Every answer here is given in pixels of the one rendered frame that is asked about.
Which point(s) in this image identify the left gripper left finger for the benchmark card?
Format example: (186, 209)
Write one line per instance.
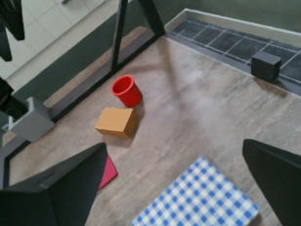
(61, 195)

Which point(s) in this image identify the red cup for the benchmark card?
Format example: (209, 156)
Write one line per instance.
(125, 89)

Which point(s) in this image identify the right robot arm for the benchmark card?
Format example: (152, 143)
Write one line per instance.
(9, 104)

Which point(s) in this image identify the tan rectangular block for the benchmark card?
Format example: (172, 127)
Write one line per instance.
(117, 122)

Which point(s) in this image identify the white tiled wall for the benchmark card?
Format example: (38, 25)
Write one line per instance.
(51, 28)

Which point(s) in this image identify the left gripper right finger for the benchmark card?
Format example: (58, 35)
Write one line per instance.
(277, 173)

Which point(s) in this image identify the pink square coaster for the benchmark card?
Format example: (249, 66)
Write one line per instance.
(109, 174)

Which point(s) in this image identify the blue and white checkered towel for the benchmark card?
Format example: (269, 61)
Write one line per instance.
(201, 196)

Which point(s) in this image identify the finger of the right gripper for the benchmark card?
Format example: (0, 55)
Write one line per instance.
(5, 50)
(11, 17)

